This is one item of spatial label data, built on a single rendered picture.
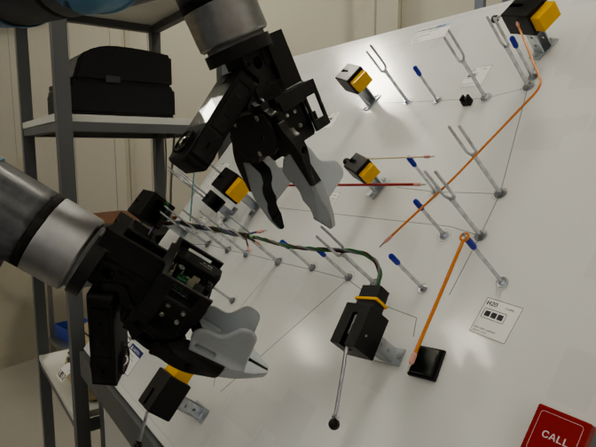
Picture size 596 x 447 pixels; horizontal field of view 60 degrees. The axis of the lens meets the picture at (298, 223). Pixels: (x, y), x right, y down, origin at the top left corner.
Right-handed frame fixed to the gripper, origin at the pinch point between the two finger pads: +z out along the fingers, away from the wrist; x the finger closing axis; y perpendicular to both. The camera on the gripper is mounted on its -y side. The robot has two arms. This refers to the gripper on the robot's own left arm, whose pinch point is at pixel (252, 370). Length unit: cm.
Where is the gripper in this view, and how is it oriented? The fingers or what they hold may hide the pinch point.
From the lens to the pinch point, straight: 56.4
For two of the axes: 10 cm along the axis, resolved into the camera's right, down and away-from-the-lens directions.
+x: 0.2, -4.3, 9.0
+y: 5.8, -7.3, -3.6
